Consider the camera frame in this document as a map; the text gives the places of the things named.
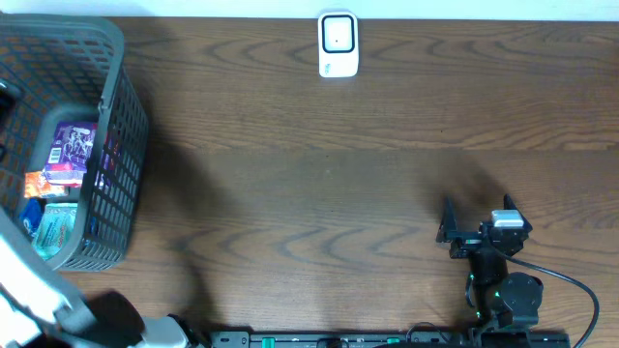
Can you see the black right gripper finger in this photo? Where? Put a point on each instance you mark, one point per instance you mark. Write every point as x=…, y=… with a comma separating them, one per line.
x=448, y=223
x=508, y=203

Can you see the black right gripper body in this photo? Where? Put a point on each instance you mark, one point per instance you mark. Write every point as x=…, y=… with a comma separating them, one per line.
x=467, y=243

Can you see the purple snack package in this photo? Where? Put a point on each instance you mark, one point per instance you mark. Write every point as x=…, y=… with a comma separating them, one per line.
x=70, y=149

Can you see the mint green wipes pack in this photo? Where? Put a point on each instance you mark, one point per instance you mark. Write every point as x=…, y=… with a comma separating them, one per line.
x=55, y=229

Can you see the orange snack packet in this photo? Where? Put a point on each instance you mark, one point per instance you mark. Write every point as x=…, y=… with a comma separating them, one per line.
x=37, y=186

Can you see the blue Oreo cookie pack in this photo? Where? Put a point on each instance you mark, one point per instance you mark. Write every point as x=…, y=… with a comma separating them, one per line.
x=31, y=216

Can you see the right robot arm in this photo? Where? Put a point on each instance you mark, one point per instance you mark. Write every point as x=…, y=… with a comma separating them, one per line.
x=506, y=303

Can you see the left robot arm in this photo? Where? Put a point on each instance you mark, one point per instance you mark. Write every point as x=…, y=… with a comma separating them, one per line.
x=40, y=308

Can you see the grey plastic mesh basket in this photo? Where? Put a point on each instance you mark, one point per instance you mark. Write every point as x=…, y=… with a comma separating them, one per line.
x=59, y=68

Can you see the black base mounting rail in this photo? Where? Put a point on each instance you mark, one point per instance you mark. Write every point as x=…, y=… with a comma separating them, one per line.
x=238, y=339

